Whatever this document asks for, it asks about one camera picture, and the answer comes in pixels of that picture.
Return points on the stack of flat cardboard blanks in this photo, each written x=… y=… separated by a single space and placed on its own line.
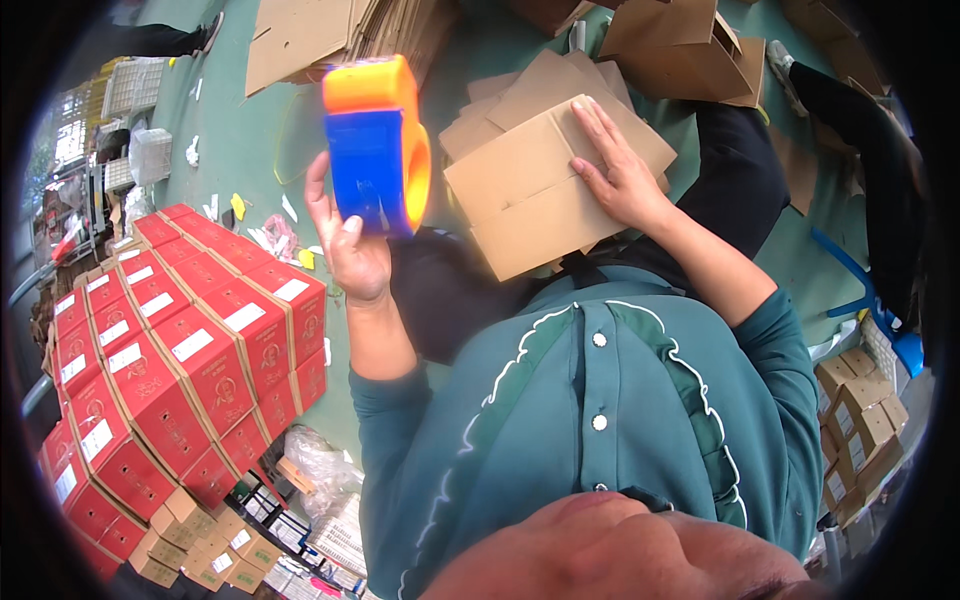
x=330 y=37

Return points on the orange and blue tape dispenser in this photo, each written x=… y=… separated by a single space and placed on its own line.
x=371 y=150

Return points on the heap of white packets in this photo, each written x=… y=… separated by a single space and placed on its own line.
x=330 y=547

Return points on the scattered paper scraps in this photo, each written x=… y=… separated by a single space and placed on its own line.
x=274 y=236

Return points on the person's body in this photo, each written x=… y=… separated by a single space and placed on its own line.
x=600 y=390

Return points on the open brown cardboard carton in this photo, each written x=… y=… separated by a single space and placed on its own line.
x=675 y=52

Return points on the blue plastic chair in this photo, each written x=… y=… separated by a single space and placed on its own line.
x=874 y=300

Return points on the person's left hand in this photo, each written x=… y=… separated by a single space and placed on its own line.
x=356 y=262

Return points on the stack of red cartons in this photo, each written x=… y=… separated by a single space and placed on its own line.
x=172 y=360

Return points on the heap of folded cardboard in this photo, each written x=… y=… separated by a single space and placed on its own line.
x=832 y=37

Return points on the heap of small brown boxes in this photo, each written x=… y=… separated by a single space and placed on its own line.
x=202 y=544

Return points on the clear plastic bag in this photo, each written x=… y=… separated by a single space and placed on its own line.
x=322 y=469

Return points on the clear yellowish plastic sheet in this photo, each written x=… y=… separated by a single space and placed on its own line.
x=296 y=142

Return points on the person's legs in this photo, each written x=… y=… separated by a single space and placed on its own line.
x=450 y=300

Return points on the flat brown cardboard sheets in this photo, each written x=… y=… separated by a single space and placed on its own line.
x=540 y=82

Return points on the person's right hand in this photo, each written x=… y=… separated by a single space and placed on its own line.
x=626 y=187

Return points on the pile of labelled brown cartons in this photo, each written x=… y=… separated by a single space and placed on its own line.
x=859 y=420

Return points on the brown cardboard scrap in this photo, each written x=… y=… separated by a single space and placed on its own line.
x=796 y=169

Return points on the white plastic basket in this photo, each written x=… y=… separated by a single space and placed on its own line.
x=133 y=86
x=151 y=156

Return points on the brown cardboard box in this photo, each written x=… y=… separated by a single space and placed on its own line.
x=525 y=195

